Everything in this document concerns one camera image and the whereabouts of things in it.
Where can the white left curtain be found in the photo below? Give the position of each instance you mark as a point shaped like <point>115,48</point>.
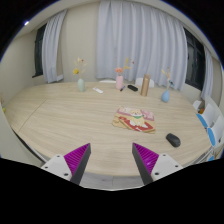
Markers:
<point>50,46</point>

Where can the blue white chair near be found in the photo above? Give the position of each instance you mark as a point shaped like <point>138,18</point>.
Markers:
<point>215,132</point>

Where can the black computer mouse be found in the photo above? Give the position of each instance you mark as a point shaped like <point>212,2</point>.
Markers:
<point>173,140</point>

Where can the blue vase with flowers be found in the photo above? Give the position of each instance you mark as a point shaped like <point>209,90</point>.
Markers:
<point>166,96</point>

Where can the white remote control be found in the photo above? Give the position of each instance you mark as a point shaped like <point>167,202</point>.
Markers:
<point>98,90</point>

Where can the gold thermos bottle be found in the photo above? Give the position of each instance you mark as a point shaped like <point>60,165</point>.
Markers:
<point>145,85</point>

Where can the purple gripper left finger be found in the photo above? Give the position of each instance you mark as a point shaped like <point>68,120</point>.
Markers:
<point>71,166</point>

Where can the left dark window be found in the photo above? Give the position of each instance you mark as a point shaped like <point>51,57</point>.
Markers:
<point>38,51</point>

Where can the dark window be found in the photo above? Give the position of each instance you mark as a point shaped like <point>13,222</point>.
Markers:
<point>195,75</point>
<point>38,51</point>

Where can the right dark window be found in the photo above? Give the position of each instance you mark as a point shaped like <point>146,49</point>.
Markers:
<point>195,75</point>

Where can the white right curtain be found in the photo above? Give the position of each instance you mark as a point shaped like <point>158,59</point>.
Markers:
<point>208,81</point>

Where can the green vase with flowers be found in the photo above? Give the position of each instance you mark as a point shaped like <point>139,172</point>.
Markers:
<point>79,71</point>

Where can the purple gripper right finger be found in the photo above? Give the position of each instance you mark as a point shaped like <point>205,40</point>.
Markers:
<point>153,166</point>

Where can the cartoon dog mouse pad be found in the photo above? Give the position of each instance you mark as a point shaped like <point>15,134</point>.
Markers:
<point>134,119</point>

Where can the pink vase with flowers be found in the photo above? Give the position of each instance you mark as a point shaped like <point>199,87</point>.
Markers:
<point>120,71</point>

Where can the large white centre curtain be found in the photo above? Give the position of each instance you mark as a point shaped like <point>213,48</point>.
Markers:
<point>146,39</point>

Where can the blue white chair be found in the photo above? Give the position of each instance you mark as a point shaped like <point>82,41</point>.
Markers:
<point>207,117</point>
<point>215,132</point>

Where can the black rectangular case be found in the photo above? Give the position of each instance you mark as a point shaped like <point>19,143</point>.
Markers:
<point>133,88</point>

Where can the blue white chair far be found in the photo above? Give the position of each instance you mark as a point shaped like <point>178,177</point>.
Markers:
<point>207,117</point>

